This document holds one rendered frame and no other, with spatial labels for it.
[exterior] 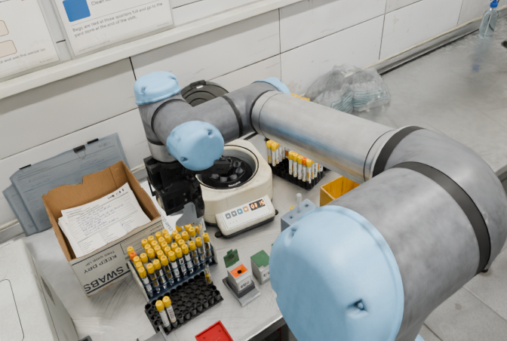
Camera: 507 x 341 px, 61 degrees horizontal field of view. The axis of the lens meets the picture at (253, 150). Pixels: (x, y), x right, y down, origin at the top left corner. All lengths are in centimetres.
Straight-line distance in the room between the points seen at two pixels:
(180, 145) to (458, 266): 41
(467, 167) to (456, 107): 142
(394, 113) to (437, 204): 138
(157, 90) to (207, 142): 13
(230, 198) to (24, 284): 56
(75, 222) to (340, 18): 114
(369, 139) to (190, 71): 96
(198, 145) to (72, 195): 78
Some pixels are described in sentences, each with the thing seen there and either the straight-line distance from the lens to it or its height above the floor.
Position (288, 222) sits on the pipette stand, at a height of 98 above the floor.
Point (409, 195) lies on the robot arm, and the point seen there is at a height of 158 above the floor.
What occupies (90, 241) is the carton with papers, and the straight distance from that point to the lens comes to 127.
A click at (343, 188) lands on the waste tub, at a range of 132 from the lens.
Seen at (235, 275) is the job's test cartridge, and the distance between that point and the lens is 108.
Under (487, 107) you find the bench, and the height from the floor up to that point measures 88.
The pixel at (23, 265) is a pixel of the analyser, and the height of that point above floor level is 117.
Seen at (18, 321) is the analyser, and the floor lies 117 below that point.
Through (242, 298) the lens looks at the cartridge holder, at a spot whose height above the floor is 89.
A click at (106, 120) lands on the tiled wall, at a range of 135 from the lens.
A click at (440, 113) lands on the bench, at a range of 177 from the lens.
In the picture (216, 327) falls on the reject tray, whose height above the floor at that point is 88.
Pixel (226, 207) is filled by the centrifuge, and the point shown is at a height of 94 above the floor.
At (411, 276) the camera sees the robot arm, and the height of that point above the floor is 156.
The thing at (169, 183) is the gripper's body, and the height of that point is 128.
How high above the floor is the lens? 183
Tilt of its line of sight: 39 degrees down
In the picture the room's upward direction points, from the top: 5 degrees counter-clockwise
